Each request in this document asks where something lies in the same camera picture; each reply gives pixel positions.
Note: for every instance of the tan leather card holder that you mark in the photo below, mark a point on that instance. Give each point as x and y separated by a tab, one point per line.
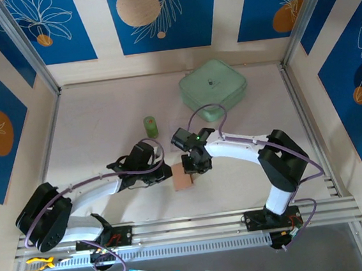
182	178

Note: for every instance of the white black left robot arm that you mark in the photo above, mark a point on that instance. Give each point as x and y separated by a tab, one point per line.
90	197

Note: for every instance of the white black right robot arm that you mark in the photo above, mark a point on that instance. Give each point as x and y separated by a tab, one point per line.
240	147

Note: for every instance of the green cylindrical can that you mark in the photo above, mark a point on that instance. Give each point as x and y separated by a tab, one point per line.
151	128

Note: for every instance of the mint green zip case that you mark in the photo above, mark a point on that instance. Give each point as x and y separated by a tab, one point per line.
211	87

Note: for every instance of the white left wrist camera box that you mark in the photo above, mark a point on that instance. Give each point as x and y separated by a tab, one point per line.
159	153

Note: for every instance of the wide aluminium mounting rail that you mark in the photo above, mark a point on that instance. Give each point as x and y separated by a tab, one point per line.
189	226

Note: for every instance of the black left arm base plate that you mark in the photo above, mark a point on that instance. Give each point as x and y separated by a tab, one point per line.
123	235

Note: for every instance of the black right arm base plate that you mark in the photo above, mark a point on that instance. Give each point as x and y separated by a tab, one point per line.
255	220

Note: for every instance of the aluminium side rail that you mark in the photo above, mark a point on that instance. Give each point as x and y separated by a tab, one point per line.
296	98
51	122

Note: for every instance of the aluminium frame post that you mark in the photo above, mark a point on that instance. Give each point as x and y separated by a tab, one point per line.
25	44
305	18

